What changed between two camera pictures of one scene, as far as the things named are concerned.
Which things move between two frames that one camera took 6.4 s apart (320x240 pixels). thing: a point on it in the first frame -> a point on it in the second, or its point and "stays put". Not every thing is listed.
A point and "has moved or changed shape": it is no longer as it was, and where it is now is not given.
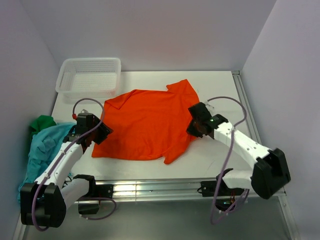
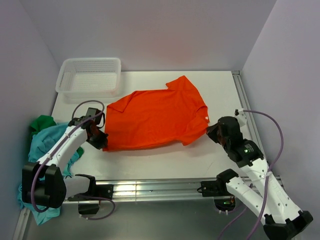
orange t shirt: x=146 y=125 has moved or changed shape
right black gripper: x=190 y=130 -> x=210 y=130
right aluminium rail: x=284 y=198 stays put
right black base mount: x=225 y=200 stays put
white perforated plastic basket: x=89 y=77 stays put
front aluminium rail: x=180 y=191 stays put
